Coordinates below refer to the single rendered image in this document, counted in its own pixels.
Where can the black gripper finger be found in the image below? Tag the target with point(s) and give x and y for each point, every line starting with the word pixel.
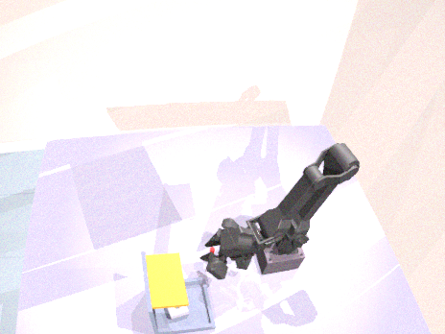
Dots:
pixel 207 257
pixel 214 240

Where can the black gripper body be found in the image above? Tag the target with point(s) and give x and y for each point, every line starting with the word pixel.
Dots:
pixel 217 265

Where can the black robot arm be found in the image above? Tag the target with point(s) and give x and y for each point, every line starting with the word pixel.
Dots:
pixel 288 223

